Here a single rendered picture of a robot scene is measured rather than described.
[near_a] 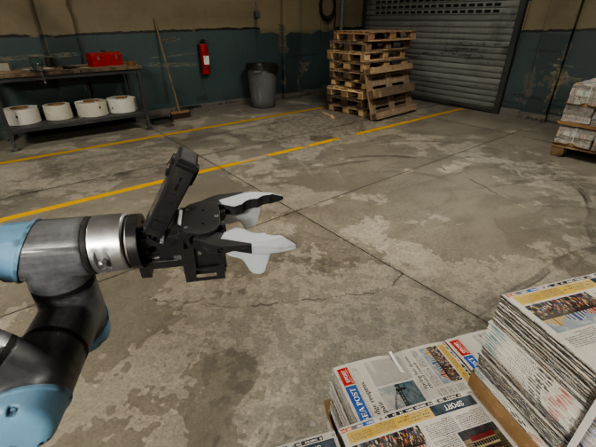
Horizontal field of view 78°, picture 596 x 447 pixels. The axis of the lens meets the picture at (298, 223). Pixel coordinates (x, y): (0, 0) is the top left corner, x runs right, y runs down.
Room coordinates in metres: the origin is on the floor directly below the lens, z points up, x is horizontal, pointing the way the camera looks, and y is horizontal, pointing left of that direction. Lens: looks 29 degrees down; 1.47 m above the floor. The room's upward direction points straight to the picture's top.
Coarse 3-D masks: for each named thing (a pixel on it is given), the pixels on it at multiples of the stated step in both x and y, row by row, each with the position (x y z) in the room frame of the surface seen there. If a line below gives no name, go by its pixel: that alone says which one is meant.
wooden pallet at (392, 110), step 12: (372, 72) 6.25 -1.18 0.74; (384, 72) 6.44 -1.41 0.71; (396, 72) 6.87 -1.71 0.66; (372, 84) 6.37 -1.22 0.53; (384, 84) 6.58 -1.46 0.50; (408, 84) 6.82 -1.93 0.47; (372, 96) 6.14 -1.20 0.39; (384, 96) 6.31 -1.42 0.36; (408, 96) 6.92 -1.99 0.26; (372, 108) 6.20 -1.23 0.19; (384, 108) 6.43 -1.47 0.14; (396, 108) 6.46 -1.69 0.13; (408, 108) 6.68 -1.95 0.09; (372, 120) 6.17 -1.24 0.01
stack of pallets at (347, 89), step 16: (336, 32) 6.97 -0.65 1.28; (352, 32) 6.68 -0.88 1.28; (368, 32) 6.41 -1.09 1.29; (384, 32) 6.61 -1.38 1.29; (400, 32) 7.23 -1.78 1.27; (416, 32) 7.13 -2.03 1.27; (336, 48) 6.96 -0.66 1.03; (352, 48) 6.68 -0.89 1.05; (368, 48) 6.44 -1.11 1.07; (384, 48) 6.77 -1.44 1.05; (400, 48) 7.02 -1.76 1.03; (336, 64) 6.94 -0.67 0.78; (352, 64) 6.66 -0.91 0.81; (368, 64) 6.42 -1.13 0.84; (384, 64) 6.72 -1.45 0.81; (336, 80) 6.95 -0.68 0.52; (352, 80) 6.67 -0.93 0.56; (336, 96) 6.78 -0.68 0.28; (352, 96) 6.74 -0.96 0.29; (352, 112) 6.70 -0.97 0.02
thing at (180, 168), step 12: (180, 156) 0.41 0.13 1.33; (192, 156) 0.42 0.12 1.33; (168, 168) 0.41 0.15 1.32; (180, 168) 0.40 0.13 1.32; (192, 168) 0.40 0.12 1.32; (168, 180) 0.40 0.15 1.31; (180, 180) 0.40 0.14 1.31; (192, 180) 0.41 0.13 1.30; (168, 192) 0.40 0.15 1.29; (180, 192) 0.40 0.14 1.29; (156, 204) 0.40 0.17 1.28; (168, 204) 0.40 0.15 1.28; (156, 216) 0.39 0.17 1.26; (168, 216) 0.40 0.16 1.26; (144, 228) 0.40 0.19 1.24; (156, 228) 0.40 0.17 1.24
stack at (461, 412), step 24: (408, 408) 0.44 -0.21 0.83; (432, 408) 0.44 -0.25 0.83; (456, 408) 0.44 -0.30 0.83; (480, 408) 0.44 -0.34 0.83; (360, 432) 0.39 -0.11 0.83; (384, 432) 0.39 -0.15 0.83; (408, 432) 0.39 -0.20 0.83; (432, 432) 0.39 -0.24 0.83; (456, 432) 0.39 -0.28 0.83; (480, 432) 0.39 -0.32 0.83; (504, 432) 0.39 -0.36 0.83
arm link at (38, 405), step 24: (0, 336) 0.27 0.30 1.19; (24, 336) 0.31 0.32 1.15; (48, 336) 0.31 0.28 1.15; (72, 336) 0.32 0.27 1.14; (0, 360) 0.25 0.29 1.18; (24, 360) 0.26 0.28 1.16; (48, 360) 0.28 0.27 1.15; (72, 360) 0.29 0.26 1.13; (0, 384) 0.24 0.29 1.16; (24, 384) 0.24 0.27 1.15; (48, 384) 0.25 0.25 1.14; (72, 384) 0.27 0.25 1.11; (0, 408) 0.22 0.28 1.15; (24, 408) 0.22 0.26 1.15; (48, 408) 0.23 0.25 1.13; (0, 432) 0.21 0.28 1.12; (24, 432) 0.21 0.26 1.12; (48, 432) 0.22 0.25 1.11
